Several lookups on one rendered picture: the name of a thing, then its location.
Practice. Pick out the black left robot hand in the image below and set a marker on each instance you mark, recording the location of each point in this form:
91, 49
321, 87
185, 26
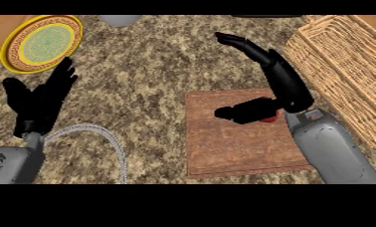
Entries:
42, 100

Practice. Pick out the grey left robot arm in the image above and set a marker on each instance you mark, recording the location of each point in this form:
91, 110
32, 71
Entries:
20, 161

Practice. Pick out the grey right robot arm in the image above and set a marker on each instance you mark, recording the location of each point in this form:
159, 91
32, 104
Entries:
331, 148

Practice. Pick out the yellow rimmed green plate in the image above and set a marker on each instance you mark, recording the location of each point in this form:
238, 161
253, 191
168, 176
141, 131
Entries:
45, 43

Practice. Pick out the brown wooden cutting board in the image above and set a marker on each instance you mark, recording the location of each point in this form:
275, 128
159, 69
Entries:
240, 141

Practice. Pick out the red tomato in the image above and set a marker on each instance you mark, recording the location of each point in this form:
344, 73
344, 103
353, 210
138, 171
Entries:
271, 117

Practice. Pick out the grey rounded object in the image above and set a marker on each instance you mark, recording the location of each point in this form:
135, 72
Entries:
120, 19

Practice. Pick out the tan wicker basket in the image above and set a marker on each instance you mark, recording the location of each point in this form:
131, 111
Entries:
339, 71

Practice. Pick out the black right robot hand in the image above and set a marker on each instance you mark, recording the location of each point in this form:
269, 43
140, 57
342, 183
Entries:
284, 81

